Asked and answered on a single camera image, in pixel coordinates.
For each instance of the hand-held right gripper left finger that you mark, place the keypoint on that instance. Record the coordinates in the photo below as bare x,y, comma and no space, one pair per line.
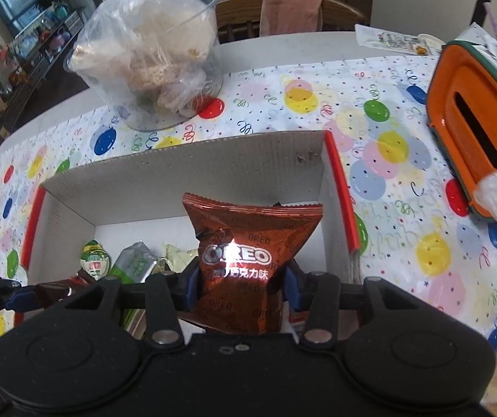
192,286

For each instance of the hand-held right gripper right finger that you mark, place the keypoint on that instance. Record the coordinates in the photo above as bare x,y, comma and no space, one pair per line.
292,289

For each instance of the cream star-print packet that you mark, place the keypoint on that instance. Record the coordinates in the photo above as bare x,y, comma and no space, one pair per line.
179,256

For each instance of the dark brown snack bar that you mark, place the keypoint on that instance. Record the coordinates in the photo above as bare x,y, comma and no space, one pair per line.
57,290

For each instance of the green and white snack packet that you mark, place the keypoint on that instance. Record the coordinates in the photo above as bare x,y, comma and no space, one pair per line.
133,263

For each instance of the brown snack packet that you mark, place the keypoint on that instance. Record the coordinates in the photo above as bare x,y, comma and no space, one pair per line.
240,243

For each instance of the green jelly cup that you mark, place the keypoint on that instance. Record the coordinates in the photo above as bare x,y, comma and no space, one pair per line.
95,260

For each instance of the red cardboard box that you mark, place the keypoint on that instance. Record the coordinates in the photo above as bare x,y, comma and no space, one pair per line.
187,165

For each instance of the clear bag of snacks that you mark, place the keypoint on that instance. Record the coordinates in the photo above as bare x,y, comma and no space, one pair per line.
144,43

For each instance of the clear plastic container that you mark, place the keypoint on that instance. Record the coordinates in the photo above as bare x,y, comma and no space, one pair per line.
153,119

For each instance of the balloon printed tablecloth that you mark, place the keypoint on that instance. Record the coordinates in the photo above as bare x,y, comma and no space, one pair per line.
383,108

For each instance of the grey television cabinet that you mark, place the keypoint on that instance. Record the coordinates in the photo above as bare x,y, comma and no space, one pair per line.
44,56

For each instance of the orange and green tissue box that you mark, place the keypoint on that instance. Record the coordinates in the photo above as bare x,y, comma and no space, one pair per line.
452,108

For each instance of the white printed flat packet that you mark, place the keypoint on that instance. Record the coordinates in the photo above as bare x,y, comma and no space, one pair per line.
396,41

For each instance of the flat screen television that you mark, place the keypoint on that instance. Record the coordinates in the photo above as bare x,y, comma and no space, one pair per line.
20,6

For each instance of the pink cloth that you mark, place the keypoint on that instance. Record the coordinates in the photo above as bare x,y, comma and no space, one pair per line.
292,13

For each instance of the wooden dining chair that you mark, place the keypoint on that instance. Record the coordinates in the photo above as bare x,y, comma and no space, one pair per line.
339,13

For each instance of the white patterned paper packet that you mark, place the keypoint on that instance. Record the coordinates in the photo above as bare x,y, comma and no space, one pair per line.
487,47

